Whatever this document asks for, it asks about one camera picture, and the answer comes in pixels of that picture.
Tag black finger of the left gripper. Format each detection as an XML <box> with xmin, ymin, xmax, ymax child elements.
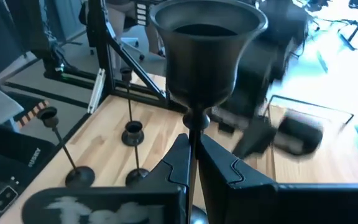
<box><xmin>231</xmin><ymin>114</ymin><xmax>278</xmax><ymax>160</ymax></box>

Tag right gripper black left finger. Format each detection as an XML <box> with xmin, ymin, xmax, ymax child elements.
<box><xmin>22</xmin><ymin>133</ymin><xmax>190</xmax><ymax>224</ymax></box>

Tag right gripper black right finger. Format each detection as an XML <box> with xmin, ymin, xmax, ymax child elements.
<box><xmin>197</xmin><ymin>133</ymin><xmax>358</xmax><ymax>224</ymax></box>

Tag short black candlestick holder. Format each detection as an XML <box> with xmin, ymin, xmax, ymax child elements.
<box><xmin>125</xmin><ymin>120</ymin><xmax>150</xmax><ymax>187</ymax></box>

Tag tall black candlestick holder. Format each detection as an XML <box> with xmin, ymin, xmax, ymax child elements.
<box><xmin>37</xmin><ymin>106</ymin><xmax>96</xmax><ymax>189</ymax></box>
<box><xmin>150</xmin><ymin>0</ymin><xmax>269</xmax><ymax>224</ymax></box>

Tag medium black candlestick holder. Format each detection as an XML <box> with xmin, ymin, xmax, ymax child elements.
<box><xmin>119</xmin><ymin>67</ymin><xmax>145</xmax><ymax>147</ymax></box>

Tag black floor stand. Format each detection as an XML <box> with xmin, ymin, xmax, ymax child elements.
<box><xmin>337</xmin><ymin>0</ymin><xmax>358</xmax><ymax>52</ymax></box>

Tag white plastic strip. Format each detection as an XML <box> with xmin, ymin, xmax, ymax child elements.
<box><xmin>87</xmin><ymin>68</ymin><xmax>107</xmax><ymax>114</ymax></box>

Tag black Husky bag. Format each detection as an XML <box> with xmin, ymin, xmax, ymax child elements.
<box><xmin>0</xmin><ymin>123</ymin><xmax>57</xmax><ymax>200</ymax></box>

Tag black mat with hazard stripes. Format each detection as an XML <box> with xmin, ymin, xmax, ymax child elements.
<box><xmin>4</xmin><ymin>90</ymin><xmax>51</xmax><ymax>130</ymax></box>

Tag office chair wheeled base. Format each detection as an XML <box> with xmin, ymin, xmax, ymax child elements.
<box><xmin>119</xmin><ymin>36</ymin><xmax>146</xmax><ymax>62</ymax></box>

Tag black aluminium rig frame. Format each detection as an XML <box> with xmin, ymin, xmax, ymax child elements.
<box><xmin>87</xmin><ymin>0</ymin><xmax>186</xmax><ymax>113</ymax></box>

